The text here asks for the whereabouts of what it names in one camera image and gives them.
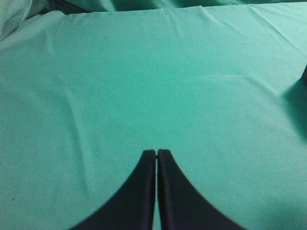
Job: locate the green cloth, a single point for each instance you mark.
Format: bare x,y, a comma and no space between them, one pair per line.
82,95

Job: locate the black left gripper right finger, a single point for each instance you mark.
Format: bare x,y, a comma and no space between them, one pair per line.
181,206

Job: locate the dark blue cube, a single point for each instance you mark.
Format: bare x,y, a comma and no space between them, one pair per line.
304,76

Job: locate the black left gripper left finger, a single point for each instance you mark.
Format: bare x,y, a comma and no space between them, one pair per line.
132,206

